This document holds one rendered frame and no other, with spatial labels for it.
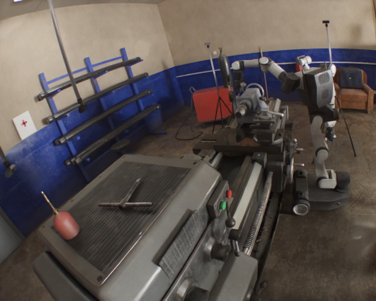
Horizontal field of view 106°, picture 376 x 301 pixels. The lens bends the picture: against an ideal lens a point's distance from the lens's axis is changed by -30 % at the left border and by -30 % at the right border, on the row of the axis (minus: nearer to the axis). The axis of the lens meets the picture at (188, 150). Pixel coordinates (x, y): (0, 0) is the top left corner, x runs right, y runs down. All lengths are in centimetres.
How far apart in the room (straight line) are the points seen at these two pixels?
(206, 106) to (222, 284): 379
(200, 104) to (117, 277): 406
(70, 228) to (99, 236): 9
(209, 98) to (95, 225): 388
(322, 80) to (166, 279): 158
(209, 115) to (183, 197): 385
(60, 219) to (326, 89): 177
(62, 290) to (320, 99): 183
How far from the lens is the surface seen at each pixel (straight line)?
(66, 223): 61
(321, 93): 171
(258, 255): 150
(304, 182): 237
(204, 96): 427
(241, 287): 98
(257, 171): 145
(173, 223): 55
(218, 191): 66
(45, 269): 72
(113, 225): 59
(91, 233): 61
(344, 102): 487
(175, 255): 54
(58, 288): 64
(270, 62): 177
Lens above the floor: 170
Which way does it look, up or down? 27 degrees down
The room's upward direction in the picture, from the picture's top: 16 degrees counter-clockwise
